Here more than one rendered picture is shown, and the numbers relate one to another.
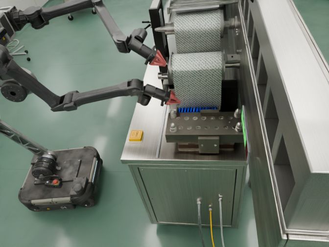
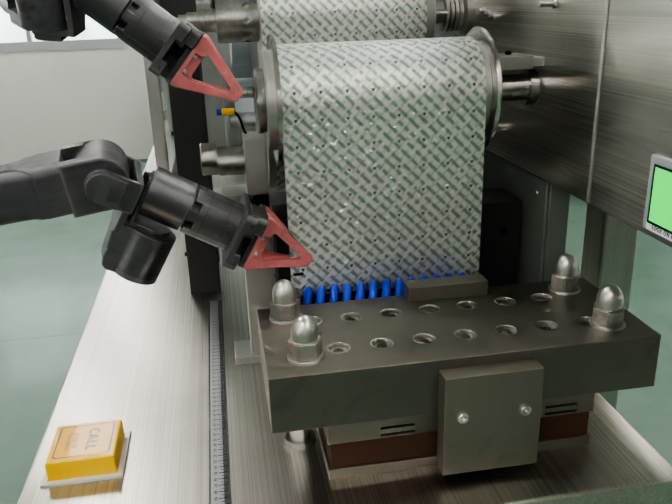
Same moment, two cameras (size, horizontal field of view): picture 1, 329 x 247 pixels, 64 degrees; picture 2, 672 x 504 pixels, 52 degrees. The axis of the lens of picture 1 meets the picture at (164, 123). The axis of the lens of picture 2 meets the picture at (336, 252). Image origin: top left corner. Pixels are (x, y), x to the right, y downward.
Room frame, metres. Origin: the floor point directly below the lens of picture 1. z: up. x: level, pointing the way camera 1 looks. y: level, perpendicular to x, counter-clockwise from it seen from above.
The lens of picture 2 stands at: (0.34, 0.18, 1.36)
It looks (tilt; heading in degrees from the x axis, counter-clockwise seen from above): 20 degrees down; 336
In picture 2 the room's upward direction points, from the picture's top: 2 degrees counter-clockwise
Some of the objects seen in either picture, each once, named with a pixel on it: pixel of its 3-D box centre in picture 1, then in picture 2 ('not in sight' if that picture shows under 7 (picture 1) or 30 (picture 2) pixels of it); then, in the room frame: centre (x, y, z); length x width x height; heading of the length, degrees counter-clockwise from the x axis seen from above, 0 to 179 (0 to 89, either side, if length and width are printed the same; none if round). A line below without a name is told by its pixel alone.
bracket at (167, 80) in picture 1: (170, 93); (247, 251); (1.17, -0.06, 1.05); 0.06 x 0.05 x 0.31; 75
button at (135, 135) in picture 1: (136, 135); (86, 449); (1.03, 0.17, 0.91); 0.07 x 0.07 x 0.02; 75
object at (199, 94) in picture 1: (198, 95); (386, 219); (1.04, -0.20, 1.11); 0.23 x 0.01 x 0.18; 75
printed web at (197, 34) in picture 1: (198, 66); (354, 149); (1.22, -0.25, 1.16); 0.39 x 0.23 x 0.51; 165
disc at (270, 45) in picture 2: (173, 67); (274, 100); (1.13, -0.10, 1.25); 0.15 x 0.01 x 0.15; 165
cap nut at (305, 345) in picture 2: (173, 126); (304, 336); (0.91, -0.04, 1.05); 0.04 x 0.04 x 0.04
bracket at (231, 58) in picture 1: (233, 58); (512, 59); (1.05, -0.38, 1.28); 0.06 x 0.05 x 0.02; 75
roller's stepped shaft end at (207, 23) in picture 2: (159, 29); (195, 21); (1.39, -0.08, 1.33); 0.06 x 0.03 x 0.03; 75
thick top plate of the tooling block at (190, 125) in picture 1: (205, 126); (446, 345); (0.91, -0.20, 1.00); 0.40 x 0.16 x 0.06; 75
